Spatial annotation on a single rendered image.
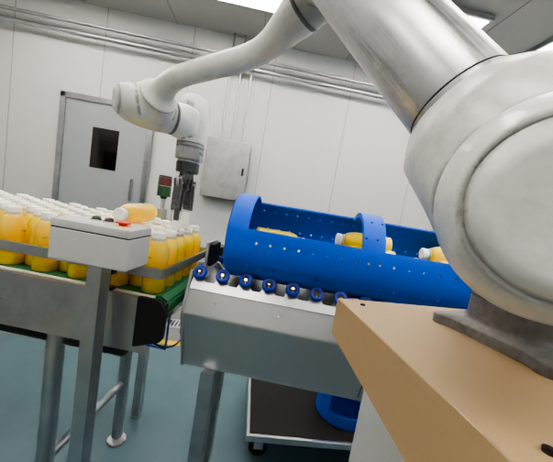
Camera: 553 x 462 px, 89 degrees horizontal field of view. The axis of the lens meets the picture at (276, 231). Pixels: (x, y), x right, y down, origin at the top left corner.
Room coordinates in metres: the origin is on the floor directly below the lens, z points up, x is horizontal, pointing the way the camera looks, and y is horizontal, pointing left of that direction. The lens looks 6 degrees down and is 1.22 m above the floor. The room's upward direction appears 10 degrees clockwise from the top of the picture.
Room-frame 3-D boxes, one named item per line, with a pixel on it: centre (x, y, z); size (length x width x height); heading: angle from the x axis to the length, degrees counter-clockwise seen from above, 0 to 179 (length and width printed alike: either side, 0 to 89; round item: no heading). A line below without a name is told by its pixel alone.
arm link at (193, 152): (0.96, 0.33, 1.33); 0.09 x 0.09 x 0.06
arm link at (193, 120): (0.95, 0.34, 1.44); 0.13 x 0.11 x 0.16; 139
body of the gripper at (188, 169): (0.96, 0.33, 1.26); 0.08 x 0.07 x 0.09; 176
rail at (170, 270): (0.99, 0.29, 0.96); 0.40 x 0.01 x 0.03; 176
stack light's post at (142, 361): (1.37, 0.56, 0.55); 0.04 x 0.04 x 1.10; 86
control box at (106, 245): (0.71, 0.43, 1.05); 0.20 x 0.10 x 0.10; 86
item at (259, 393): (1.52, -0.74, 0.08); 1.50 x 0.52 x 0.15; 95
